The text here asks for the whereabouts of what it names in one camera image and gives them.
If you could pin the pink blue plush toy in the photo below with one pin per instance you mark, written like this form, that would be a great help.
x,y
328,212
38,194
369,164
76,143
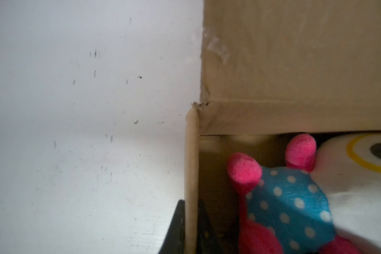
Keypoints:
x,y
325,200

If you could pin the brown cardboard express box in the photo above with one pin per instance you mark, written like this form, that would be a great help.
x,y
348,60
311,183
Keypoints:
x,y
272,70

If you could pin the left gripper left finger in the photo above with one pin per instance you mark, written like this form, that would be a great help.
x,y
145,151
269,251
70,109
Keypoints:
x,y
174,241

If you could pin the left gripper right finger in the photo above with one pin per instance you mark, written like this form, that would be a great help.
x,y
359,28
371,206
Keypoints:
x,y
207,241

